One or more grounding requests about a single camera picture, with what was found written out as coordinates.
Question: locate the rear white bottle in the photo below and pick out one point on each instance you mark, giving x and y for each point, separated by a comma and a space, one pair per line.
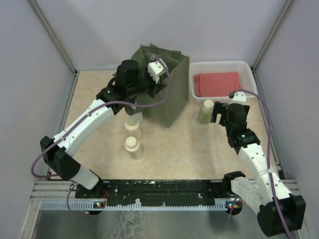
135, 117

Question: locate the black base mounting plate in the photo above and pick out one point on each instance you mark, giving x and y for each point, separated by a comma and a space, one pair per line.
156, 192

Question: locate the green bottle with beige cap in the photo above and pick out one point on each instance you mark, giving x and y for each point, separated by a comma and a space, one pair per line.
205, 112

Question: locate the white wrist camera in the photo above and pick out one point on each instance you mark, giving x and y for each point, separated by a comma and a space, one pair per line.
156, 69
238, 97

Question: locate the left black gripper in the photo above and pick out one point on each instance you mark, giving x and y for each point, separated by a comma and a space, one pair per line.
156, 89

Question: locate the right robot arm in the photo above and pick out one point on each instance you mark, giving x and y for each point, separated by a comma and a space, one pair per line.
278, 211

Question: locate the red folded cloth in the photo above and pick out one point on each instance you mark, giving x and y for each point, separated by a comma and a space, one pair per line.
216, 84

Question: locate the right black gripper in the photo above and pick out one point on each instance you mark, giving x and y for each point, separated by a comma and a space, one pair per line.
219, 107

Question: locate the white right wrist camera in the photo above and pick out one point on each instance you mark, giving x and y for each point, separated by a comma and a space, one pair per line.
238, 97

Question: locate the green canvas bag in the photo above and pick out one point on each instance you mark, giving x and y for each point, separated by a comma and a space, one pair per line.
167, 112

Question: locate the white slotted cable duct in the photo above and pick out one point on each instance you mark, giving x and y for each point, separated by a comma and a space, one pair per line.
137, 206

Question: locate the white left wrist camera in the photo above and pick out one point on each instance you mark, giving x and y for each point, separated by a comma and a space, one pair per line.
156, 69

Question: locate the cream bottle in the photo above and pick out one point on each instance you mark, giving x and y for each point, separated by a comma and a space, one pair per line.
134, 148
133, 128

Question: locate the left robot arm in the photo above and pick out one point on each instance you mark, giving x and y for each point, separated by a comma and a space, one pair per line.
120, 93

